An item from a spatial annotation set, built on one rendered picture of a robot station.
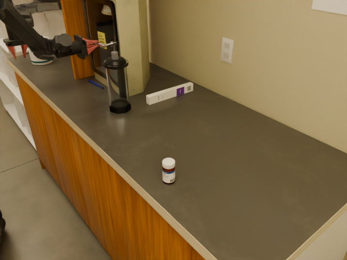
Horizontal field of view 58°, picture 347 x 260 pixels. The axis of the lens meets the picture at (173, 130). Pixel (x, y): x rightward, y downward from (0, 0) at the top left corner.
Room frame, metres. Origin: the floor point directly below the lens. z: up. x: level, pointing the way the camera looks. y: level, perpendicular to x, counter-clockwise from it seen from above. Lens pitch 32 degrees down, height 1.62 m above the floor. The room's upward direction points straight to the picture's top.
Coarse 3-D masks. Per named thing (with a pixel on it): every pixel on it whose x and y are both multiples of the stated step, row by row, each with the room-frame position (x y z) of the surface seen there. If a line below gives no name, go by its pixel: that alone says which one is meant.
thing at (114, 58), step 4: (112, 52) 1.28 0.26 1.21; (116, 52) 1.28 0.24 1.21; (112, 56) 1.28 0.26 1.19; (116, 56) 1.28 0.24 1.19; (120, 56) 1.32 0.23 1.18; (108, 60) 1.27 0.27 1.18; (112, 60) 1.27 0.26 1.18; (116, 60) 1.27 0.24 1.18; (120, 60) 1.27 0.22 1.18; (124, 60) 1.28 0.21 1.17; (108, 64) 1.25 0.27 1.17; (112, 64) 1.25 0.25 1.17; (116, 64) 1.25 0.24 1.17; (120, 64) 1.25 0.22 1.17
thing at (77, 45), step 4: (76, 36) 1.39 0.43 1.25; (80, 36) 1.38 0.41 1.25; (76, 40) 1.40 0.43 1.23; (80, 40) 1.37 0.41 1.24; (72, 44) 1.36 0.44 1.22; (76, 44) 1.37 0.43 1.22; (80, 44) 1.37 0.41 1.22; (72, 48) 1.35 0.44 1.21; (76, 48) 1.36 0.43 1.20; (80, 48) 1.37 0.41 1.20; (72, 52) 1.35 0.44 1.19; (76, 52) 1.36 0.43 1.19; (80, 52) 1.37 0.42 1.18; (80, 56) 1.39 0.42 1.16
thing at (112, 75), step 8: (104, 64) 1.26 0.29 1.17; (128, 64) 1.29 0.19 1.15; (112, 72) 1.25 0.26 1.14; (120, 72) 1.25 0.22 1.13; (112, 80) 1.25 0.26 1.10; (120, 80) 1.25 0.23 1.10; (112, 88) 1.25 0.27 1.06; (120, 88) 1.25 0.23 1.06; (128, 88) 1.29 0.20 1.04; (112, 96) 1.25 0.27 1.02; (120, 96) 1.25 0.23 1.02; (128, 96) 1.28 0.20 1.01; (112, 104) 1.25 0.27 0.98; (120, 104) 1.25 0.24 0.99; (128, 104) 1.27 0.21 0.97
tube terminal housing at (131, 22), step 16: (112, 0) 1.43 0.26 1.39; (128, 0) 1.44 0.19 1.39; (144, 0) 1.61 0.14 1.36; (128, 16) 1.44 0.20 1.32; (144, 16) 1.59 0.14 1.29; (128, 32) 1.43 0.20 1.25; (144, 32) 1.57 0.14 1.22; (128, 48) 1.43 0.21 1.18; (144, 48) 1.55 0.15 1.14; (144, 64) 1.53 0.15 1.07; (128, 80) 1.42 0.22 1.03; (144, 80) 1.51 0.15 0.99
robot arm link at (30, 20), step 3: (21, 12) 1.56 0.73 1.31; (24, 12) 1.57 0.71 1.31; (27, 12) 1.57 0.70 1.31; (24, 15) 1.55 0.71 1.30; (27, 15) 1.55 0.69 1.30; (30, 15) 1.56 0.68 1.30; (24, 18) 1.55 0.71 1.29; (27, 18) 1.55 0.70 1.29; (30, 18) 1.56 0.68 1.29; (27, 21) 1.55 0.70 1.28; (30, 21) 1.55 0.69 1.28; (33, 21) 1.60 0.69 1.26; (30, 24) 1.55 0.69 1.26; (33, 24) 1.58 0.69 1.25
